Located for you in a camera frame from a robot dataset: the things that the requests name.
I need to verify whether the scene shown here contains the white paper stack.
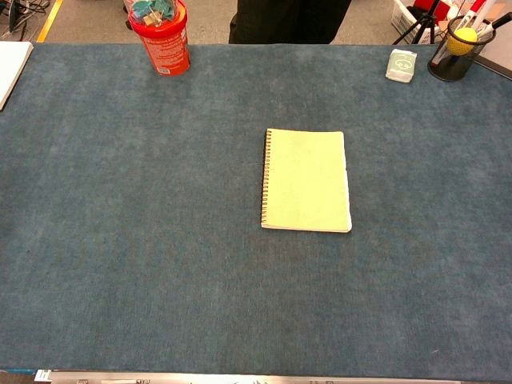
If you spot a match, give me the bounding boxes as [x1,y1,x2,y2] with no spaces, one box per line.
[0,41,34,111]

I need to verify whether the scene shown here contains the metal table edge rail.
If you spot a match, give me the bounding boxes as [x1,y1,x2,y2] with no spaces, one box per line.
[34,370,512,384]

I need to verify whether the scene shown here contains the grey flat board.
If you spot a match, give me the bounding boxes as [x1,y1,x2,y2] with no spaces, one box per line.
[474,38,512,79]

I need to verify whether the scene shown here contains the white pen with black tip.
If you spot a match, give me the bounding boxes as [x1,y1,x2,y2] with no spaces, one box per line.
[477,13,512,38]

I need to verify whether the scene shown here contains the yellow ball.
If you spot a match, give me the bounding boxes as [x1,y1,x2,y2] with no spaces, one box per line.
[446,27,478,55]

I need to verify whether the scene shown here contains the black mesh pen holder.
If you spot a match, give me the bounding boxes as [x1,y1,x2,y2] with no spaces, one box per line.
[427,15,498,82]

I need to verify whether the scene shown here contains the pale green tissue pack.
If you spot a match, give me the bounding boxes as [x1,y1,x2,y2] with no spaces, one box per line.
[385,48,418,84]

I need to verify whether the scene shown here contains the blue felt table mat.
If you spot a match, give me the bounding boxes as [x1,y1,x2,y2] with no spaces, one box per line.
[0,42,512,381]

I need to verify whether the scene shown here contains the red plastic canister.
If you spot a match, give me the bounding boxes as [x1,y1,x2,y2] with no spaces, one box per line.
[127,0,191,77]

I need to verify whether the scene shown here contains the white marker with red cap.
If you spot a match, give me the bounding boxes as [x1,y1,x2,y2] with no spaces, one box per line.
[459,0,499,30]

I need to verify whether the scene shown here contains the black cables bundle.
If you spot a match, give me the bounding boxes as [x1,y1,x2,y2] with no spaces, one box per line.
[0,0,53,41]

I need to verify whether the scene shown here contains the red object in basket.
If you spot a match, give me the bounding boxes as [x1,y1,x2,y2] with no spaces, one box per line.
[413,0,452,21]

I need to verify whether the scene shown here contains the teal binder clips bundle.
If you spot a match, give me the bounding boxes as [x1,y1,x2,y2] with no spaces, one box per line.
[122,0,179,28]

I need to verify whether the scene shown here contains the yellow spiral notebook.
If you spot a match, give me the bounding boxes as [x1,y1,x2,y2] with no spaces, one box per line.
[260,128,354,234]

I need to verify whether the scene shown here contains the person in black trousers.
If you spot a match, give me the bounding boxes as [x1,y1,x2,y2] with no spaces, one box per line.
[228,0,353,45]

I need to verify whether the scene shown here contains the white plastic basket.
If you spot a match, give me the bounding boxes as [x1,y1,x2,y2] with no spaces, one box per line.
[390,0,438,44]

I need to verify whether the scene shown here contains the black tripod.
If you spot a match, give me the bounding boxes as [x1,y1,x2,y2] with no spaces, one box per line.
[392,0,441,46]

